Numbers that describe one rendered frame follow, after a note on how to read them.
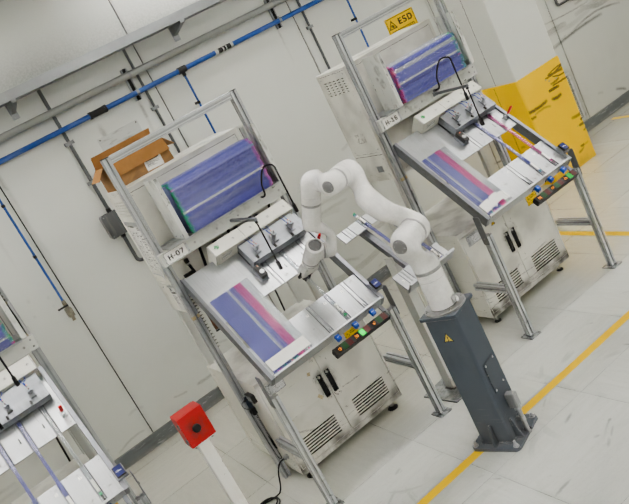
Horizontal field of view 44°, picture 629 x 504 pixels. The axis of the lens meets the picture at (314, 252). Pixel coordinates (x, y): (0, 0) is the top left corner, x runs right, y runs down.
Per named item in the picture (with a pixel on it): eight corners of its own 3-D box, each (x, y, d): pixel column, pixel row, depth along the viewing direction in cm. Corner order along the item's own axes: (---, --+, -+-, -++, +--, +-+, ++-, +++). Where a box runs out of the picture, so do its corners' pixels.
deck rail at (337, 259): (383, 303, 378) (384, 296, 373) (380, 305, 377) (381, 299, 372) (290, 217, 410) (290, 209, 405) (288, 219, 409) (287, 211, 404)
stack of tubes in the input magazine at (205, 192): (274, 183, 394) (250, 136, 387) (193, 233, 374) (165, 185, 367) (264, 184, 405) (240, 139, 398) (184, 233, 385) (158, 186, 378)
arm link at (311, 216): (331, 193, 351) (333, 249, 367) (298, 199, 347) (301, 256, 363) (338, 202, 344) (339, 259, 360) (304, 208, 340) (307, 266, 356)
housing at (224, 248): (292, 224, 408) (292, 207, 397) (218, 273, 389) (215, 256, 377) (283, 215, 412) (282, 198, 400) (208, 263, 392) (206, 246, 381)
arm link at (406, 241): (445, 260, 332) (422, 212, 325) (428, 282, 318) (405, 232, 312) (421, 265, 339) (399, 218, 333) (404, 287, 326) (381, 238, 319)
